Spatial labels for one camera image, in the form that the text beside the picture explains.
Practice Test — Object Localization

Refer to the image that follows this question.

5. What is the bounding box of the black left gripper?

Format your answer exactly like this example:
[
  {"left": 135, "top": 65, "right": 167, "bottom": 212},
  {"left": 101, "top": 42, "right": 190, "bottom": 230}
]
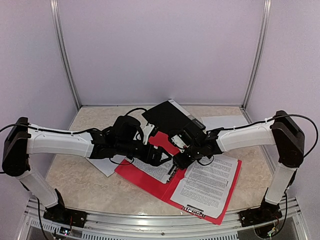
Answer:
[{"left": 116, "top": 140, "right": 173, "bottom": 167}]

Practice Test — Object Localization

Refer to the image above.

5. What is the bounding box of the printed paper sheet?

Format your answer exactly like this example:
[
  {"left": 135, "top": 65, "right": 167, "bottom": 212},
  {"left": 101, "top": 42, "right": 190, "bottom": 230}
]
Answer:
[
  {"left": 170, "top": 154, "right": 242, "bottom": 219},
  {"left": 133, "top": 158, "right": 174, "bottom": 184}
]

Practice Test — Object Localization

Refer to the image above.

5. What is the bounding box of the metal folder clip spine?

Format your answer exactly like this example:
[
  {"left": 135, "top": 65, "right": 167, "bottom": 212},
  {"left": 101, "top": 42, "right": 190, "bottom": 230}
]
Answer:
[{"left": 166, "top": 165, "right": 179, "bottom": 183}]

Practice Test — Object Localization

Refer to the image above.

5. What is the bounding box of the red clip file folder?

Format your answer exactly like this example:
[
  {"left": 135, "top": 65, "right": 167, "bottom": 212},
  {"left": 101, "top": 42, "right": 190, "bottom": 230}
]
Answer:
[{"left": 114, "top": 131, "right": 243, "bottom": 227}]

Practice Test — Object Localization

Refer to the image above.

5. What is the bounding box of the metal folder clip bottom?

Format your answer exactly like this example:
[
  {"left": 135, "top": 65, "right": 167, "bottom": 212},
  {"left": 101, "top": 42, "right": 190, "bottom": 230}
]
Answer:
[{"left": 181, "top": 204, "right": 206, "bottom": 219}]

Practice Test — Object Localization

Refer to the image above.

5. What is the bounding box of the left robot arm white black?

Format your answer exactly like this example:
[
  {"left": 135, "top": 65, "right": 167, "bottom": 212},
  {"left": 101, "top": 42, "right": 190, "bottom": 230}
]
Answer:
[{"left": 2, "top": 115, "right": 172, "bottom": 223}]

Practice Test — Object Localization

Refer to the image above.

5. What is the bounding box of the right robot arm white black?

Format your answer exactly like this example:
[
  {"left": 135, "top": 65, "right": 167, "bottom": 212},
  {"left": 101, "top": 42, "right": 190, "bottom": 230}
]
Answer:
[{"left": 173, "top": 110, "right": 308, "bottom": 222}]

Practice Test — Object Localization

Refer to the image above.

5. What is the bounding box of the black clip file folder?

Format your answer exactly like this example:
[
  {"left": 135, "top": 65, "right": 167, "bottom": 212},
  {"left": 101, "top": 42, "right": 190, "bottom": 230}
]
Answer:
[{"left": 142, "top": 99, "right": 206, "bottom": 137}]

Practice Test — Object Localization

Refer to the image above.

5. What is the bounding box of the blank white paper sheet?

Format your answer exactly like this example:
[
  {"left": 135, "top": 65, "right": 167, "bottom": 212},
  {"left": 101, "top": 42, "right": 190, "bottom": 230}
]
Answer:
[{"left": 201, "top": 115, "right": 248, "bottom": 131}]

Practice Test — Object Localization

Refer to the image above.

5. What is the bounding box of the blank paper sheet left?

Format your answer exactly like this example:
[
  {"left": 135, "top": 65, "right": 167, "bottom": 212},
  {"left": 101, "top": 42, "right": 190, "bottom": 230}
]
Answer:
[{"left": 87, "top": 155, "right": 125, "bottom": 177}]

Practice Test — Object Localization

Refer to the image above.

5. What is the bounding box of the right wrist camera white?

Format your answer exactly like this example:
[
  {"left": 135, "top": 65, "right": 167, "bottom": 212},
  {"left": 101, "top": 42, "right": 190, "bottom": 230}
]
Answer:
[{"left": 169, "top": 135, "right": 189, "bottom": 150}]

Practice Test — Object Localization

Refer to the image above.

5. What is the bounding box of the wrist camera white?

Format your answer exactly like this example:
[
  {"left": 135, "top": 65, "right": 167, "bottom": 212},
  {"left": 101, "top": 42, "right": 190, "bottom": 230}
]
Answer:
[
  {"left": 169, "top": 135, "right": 189, "bottom": 150},
  {"left": 141, "top": 123, "right": 155, "bottom": 145}
]

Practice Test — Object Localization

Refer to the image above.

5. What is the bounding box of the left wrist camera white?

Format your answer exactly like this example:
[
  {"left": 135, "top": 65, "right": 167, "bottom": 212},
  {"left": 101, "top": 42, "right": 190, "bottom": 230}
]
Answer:
[{"left": 141, "top": 123, "right": 155, "bottom": 145}]

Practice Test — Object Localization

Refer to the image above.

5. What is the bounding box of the aluminium frame rail back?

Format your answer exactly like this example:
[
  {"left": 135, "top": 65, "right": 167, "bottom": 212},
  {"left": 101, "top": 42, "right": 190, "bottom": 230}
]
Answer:
[{"left": 79, "top": 103, "right": 245, "bottom": 109}]

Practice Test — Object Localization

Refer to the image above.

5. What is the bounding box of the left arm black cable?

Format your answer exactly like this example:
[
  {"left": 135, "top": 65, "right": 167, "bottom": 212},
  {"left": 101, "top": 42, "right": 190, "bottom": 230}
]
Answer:
[{"left": 0, "top": 123, "right": 101, "bottom": 136}]

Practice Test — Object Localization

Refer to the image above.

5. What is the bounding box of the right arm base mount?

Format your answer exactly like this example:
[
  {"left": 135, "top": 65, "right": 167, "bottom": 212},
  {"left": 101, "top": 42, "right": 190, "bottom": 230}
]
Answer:
[{"left": 238, "top": 206, "right": 283, "bottom": 228}]

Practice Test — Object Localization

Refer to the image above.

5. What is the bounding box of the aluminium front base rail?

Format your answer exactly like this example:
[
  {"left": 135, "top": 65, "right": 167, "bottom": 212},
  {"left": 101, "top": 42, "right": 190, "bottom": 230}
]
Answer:
[{"left": 17, "top": 198, "right": 308, "bottom": 240}]

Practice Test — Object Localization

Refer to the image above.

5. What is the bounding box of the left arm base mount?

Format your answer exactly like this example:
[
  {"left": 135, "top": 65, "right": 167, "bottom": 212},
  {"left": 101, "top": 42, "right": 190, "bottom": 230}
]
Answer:
[{"left": 43, "top": 204, "right": 88, "bottom": 228}]

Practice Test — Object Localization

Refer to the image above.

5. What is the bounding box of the aluminium frame post right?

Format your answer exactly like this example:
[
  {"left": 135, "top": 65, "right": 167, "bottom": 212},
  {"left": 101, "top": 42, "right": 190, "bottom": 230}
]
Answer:
[{"left": 241, "top": 0, "right": 272, "bottom": 110}]

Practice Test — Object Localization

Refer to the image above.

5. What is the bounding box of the aluminium frame post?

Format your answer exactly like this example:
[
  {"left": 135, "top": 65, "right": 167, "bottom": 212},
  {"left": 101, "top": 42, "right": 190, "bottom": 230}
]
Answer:
[
  {"left": 50, "top": 0, "right": 82, "bottom": 111},
  {"left": 241, "top": 0, "right": 272, "bottom": 110}
]

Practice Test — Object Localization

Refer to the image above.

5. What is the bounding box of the aluminium frame post left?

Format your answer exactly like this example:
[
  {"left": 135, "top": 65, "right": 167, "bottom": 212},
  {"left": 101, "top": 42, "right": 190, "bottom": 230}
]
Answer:
[{"left": 50, "top": 0, "right": 82, "bottom": 111}]

